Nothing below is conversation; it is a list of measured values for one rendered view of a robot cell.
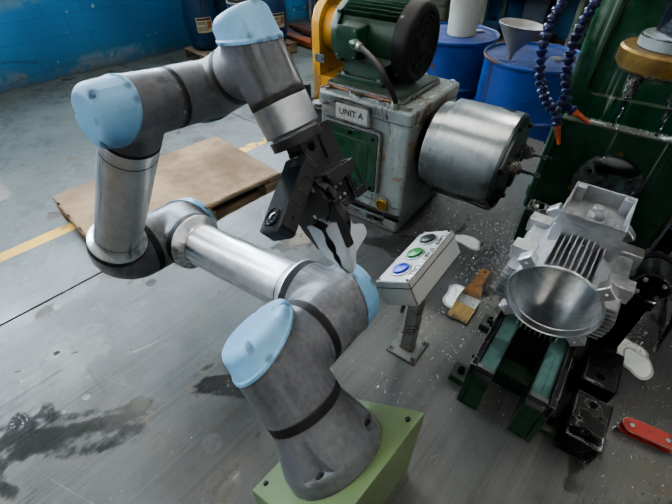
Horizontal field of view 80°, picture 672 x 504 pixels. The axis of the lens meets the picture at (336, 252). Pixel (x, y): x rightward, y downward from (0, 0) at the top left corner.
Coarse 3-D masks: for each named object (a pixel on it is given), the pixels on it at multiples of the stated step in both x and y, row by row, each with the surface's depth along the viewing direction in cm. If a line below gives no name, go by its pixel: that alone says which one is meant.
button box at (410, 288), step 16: (416, 240) 76; (432, 240) 73; (448, 240) 73; (400, 256) 73; (432, 256) 69; (448, 256) 72; (384, 272) 70; (416, 272) 66; (432, 272) 69; (384, 288) 68; (400, 288) 65; (416, 288) 65; (400, 304) 68; (416, 304) 65
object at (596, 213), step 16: (576, 192) 74; (592, 192) 74; (608, 192) 72; (576, 208) 73; (592, 208) 71; (608, 208) 73; (624, 208) 71; (560, 224) 69; (576, 224) 67; (592, 224) 66; (608, 224) 70; (624, 224) 68; (592, 240) 67; (608, 240) 66; (608, 256) 67
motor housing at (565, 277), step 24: (528, 240) 74; (552, 240) 71; (576, 240) 67; (552, 264) 66; (576, 264) 65; (600, 264) 64; (624, 264) 69; (504, 288) 74; (528, 288) 80; (552, 288) 82; (576, 288) 81; (528, 312) 77; (552, 312) 77; (576, 312) 75; (600, 312) 68; (552, 336) 73; (576, 336) 70; (600, 336) 67
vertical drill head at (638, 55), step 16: (656, 32) 73; (624, 48) 75; (640, 48) 73; (656, 48) 71; (624, 64) 75; (640, 64) 72; (656, 64) 70; (640, 80) 75; (656, 80) 72; (624, 96) 78
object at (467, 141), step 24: (432, 120) 99; (456, 120) 95; (480, 120) 93; (504, 120) 92; (528, 120) 97; (432, 144) 99; (456, 144) 94; (480, 144) 92; (504, 144) 89; (432, 168) 100; (456, 168) 96; (480, 168) 93; (504, 168) 95; (456, 192) 101; (480, 192) 96
